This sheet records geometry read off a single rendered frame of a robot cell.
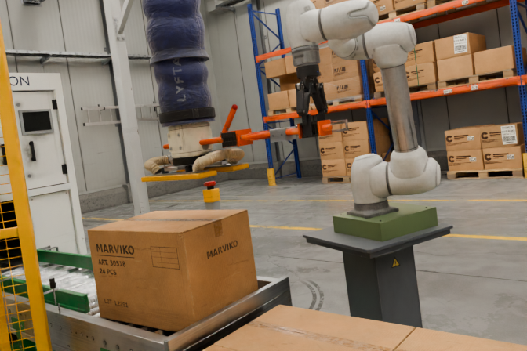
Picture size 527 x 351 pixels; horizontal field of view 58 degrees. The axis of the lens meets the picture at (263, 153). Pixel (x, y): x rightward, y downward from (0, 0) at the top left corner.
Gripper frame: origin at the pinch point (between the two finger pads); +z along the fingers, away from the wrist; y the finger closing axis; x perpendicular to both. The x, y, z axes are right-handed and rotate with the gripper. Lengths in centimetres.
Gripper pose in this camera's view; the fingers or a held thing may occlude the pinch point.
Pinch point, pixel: (314, 127)
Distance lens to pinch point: 159.4
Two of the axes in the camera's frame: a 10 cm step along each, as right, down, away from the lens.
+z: 1.3, 9.9, 0.5
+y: -6.3, 1.2, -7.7
